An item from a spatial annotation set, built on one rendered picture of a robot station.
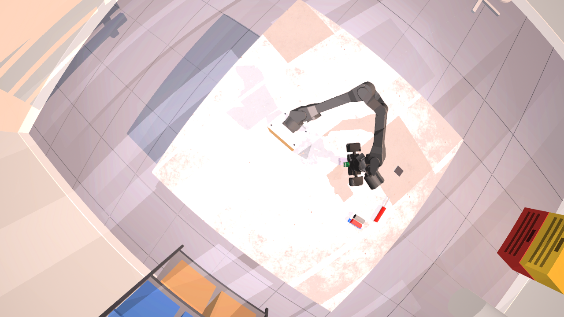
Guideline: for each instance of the dark grey flat panel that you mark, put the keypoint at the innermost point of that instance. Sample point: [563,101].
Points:
[398,171]

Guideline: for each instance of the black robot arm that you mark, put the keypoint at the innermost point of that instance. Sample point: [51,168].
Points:
[364,92]

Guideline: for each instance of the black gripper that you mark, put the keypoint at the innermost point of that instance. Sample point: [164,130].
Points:
[353,181]

